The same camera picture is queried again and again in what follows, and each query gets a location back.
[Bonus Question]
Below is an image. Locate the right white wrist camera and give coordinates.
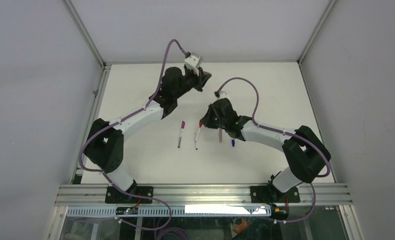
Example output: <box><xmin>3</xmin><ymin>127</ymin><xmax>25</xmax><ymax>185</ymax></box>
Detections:
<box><xmin>214</xmin><ymin>90</ymin><xmax>229</xmax><ymax>100</ymax></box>

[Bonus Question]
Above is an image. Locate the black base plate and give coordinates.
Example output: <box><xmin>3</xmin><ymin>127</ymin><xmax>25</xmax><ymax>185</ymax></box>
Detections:
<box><xmin>105</xmin><ymin>185</ymin><xmax>154</xmax><ymax>204</ymax></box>
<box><xmin>249</xmin><ymin>185</ymin><xmax>301</xmax><ymax>204</ymax></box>

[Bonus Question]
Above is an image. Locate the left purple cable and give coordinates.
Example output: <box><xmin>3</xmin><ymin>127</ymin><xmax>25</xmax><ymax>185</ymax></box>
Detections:
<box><xmin>78</xmin><ymin>39</ymin><xmax>190</xmax><ymax>240</ymax></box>

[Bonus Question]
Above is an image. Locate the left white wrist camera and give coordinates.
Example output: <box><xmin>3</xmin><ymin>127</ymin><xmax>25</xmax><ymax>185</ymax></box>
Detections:
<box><xmin>184</xmin><ymin>52</ymin><xmax>203</xmax><ymax>76</ymax></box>

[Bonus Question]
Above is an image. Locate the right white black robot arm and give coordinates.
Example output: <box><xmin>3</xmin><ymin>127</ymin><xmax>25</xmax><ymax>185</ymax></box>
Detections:
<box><xmin>199</xmin><ymin>98</ymin><xmax>331</xmax><ymax>203</ymax></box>

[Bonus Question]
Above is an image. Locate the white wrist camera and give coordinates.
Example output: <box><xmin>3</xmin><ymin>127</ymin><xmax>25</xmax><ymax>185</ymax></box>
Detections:
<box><xmin>214</xmin><ymin>90</ymin><xmax>229</xmax><ymax>100</ymax></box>
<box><xmin>184</xmin><ymin>52</ymin><xmax>203</xmax><ymax>76</ymax></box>

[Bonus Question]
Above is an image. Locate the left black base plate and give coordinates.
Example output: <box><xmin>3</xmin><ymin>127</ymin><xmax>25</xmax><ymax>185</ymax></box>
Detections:
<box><xmin>105</xmin><ymin>185</ymin><xmax>154</xmax><ymax>204</ymax></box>

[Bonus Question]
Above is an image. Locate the aluminium front rail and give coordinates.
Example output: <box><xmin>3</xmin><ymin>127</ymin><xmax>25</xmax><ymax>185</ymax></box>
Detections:
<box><xmin>54</xmin><ymin>183</ymin><xmax>353</xmax><ymax>207</ymax></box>

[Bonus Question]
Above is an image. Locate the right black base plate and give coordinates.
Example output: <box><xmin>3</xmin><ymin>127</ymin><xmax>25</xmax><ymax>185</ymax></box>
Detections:
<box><xmin>249</xmin><ymin>185</ymin><xmax>301</xmax><ymax>204</ymax></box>

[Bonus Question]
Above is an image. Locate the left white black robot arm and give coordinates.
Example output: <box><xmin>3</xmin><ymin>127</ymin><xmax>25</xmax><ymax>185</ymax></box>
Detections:
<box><xmin>79</xmin><ymin>67</ymin><xmax>212</xmax><ymax>203</ymax></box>

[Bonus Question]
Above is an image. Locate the pink pen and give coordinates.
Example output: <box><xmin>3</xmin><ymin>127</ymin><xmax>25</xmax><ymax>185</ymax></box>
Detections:
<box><xmin>218</xmin><ymin>128</ymin><xmax>223</xmax><ymax>143</ymax></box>

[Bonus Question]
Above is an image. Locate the orange object below table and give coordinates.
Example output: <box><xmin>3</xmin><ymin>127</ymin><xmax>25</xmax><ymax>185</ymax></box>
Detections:
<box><xmin>232</xmin><ymin>217</ymin><xmax>253</xmax><ymax>235</ymax></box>

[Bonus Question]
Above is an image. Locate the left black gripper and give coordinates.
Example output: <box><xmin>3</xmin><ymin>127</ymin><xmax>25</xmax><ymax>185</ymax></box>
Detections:
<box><xmin>173</xmin><ymin>67</ymin><xmax>212</xmax><ymax>100</ymax></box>

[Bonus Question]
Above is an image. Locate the white slotted cable duct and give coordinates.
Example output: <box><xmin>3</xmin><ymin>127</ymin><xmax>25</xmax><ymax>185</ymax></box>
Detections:
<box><xmin>66</xmin><ymin>205</ymin><xmax>272</xmax><ymax>218</ymax></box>

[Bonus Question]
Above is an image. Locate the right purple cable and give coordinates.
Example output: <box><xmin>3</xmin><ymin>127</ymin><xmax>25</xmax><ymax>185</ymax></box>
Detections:
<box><xmin>214</xmin><ymin>77</ymin><xmax>332</xmax><ymax>223</ymax></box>

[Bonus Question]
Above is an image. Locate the blue white pen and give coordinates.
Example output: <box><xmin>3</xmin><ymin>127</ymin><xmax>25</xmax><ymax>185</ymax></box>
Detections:
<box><xmin>194</xmin><ymin>133</ymin><xmax>199</xmax><ymax>150</ymax></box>

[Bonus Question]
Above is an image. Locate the red white pen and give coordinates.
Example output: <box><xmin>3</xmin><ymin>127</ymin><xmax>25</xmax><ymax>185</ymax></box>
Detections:
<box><xmin>196</xmin><ymin>124</ymin><xmax>202</xmax><ymax>140</ymax></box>

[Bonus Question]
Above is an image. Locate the purple cable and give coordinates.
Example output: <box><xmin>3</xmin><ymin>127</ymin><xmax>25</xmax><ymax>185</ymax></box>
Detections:
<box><xmin>214</xmin><ymin>77</ymin><xmax>332</xmax><ymax>223</ymax></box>
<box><xmin>78</xmin><ymin>39</ymin><xmax>190</xmax><ymax>240</ymax></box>

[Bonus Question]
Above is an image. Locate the grey pen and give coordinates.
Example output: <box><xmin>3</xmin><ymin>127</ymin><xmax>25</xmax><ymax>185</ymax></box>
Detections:
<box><xmin>177</xmin><ymin>127</ymin><xmax>184</xmax><ymax>149</ymax></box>

